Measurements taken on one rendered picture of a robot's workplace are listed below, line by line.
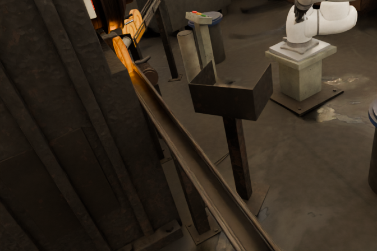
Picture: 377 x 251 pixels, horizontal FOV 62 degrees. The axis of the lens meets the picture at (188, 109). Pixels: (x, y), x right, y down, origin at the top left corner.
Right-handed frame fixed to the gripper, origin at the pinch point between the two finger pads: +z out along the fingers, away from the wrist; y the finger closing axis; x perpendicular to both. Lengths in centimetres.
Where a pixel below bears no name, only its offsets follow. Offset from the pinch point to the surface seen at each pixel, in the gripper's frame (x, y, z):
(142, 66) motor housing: -93, -6, 5
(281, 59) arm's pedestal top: -9.0, 11.2, 29.1
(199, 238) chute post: -84, 93, -23
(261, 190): -49, 82, -5
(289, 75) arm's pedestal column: -5.0, 20.5, 40.5
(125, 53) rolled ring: -90, 3, -41
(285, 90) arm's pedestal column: -8, 28, 53
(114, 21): -86, -5, -57
